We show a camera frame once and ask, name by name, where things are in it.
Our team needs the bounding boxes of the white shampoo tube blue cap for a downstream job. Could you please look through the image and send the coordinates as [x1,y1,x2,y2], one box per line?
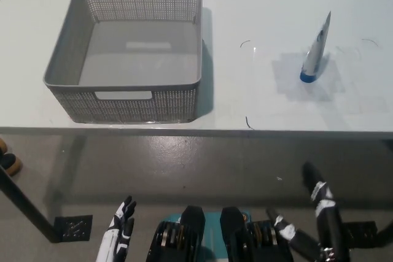
[299,10,333,85]

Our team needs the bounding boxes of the grey perforated plastic basket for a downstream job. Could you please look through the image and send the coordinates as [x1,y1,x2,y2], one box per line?
[42,0,203,125]

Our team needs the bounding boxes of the black ribbed robot body block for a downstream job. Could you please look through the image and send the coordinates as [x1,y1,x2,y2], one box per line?
[220,206,292,262]
[146,205,206,262]

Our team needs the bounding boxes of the black shoe tan sole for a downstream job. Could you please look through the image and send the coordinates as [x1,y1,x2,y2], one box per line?
[0,153,23,177]

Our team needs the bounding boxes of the black metal table leg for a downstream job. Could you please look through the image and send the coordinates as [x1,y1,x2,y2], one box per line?
[0,165,61,242]
[376,217,393,238]

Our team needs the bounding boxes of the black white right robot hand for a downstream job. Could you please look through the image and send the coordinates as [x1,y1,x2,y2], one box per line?
[265,162,351,262]

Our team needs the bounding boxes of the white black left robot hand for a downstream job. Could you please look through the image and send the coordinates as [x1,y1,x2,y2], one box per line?
[95,195,138,262]

